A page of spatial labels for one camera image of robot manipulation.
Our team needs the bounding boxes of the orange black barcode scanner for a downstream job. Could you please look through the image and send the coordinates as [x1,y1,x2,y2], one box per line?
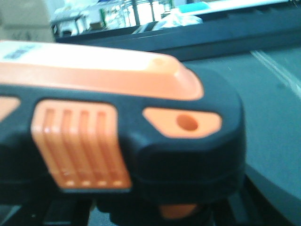
[0,40,246,219]

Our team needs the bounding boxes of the large brown cardboard box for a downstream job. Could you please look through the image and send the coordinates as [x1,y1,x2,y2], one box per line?
[0,0,55,42]

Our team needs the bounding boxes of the crumpled silver plastic bag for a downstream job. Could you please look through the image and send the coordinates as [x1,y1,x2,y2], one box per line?
[162,11,203,28]

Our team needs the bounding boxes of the blue plastic tray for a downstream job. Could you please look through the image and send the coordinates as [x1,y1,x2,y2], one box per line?
[178,1,210,13]

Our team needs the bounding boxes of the black conveyor side rail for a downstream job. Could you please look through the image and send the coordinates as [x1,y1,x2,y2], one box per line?
[56,8,301,61]

